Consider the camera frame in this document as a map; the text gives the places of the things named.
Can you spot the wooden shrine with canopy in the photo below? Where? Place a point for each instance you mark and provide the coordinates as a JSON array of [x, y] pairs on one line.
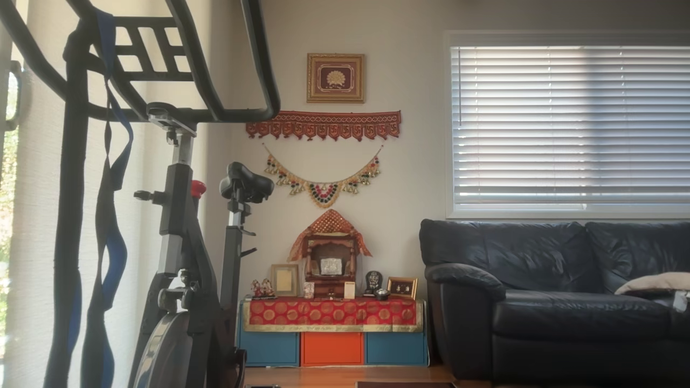
[[330, 226]]

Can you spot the dark idol statue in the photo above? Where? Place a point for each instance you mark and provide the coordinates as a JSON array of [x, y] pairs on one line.
[[373, 281]]

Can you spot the small white card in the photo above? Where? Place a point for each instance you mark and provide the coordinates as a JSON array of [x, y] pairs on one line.
[[350, 290]]

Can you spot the small decorated ornament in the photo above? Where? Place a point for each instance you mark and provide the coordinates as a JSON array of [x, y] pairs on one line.
[[309, 290]]

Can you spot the small black bowl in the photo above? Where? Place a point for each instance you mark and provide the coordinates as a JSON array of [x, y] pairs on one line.
[[381, 295]]

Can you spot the small gold framed picture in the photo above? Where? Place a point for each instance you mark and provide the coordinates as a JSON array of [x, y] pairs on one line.
[[402, 288]]

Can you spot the red gold patterned cloth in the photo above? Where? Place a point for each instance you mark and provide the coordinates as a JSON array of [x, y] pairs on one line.
[[331, 313]]

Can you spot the small colourful figurines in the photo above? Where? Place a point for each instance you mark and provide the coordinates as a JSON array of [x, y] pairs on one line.
[[263, 289]]

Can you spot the blue storage bin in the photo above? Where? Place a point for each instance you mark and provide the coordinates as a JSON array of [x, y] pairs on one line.
[[396, 348], [269, 349]]

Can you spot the black exercise bike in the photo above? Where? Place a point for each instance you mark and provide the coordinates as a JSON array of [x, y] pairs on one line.
[[183, 258]]

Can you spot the dark floor rug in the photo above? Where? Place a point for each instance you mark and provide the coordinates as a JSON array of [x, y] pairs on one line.
[[404, 385]]

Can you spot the black leather sofa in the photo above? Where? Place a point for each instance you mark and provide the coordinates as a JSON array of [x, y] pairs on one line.
[[539, 323]]

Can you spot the white window blinds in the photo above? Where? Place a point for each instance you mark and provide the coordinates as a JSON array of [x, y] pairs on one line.
[[571, 124]]

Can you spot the white sheer curtain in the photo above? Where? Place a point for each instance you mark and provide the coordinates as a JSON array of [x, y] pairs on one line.
[[38, 215]]

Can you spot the beige cushion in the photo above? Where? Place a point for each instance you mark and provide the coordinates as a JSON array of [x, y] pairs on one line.
[[657, 281]]

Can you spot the beaded garland wall hanging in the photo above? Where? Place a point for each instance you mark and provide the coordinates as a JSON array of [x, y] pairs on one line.
[[322, 193]]

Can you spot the red embroidered wall hanging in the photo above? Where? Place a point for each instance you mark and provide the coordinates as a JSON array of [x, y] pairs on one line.
[[323, 124]]

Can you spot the gold photo frame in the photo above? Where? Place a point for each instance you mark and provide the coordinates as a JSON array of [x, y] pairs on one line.
[[284, 280]]

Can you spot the gold framed wall picture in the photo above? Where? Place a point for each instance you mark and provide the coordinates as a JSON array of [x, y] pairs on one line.
[[335, 78]]

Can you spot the white window frame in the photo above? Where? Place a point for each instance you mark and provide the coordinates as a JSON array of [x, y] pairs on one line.
[[448, 124]]

